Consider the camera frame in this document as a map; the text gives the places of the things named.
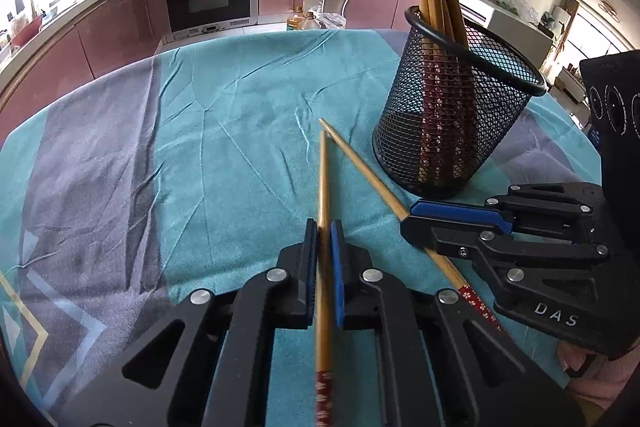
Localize white low cabinet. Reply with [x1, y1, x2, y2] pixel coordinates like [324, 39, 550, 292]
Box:
[459, 2, 554, 68]

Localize pink kitchen cabinets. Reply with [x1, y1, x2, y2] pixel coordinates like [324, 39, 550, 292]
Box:
[0, 0, 426, 142]

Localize person's right hand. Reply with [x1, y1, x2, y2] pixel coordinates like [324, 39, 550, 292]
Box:
[556, 341, 597, 379]

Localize black mesh utensil holder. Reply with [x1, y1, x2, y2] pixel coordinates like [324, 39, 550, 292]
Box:
[372, 5, 547, 200]

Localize person's pink garment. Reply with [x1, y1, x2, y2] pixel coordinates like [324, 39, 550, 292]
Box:
[570, 347, 640, 410]

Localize teal and grey printed tablecloth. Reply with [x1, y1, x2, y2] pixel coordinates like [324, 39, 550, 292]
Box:
[0, 28, 603, 427]

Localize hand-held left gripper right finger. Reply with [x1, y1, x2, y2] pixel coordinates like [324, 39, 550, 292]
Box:
[329, 220, 586, 427]

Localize floral handle wooden chopstick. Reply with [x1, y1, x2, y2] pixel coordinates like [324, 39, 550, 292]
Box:
[319, 118, 508, 335]
[312, 130, 335, 427]

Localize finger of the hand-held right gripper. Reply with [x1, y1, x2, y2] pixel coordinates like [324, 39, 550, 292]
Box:
[400, 214, 613, 303]
[407, 183, 603, 240]

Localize cooking oil bottle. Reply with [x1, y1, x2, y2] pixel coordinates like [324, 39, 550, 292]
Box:
[286, 6, 321, 32]

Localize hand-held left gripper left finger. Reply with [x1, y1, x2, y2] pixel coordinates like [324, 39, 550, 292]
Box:
[52, 218, 321, 427]

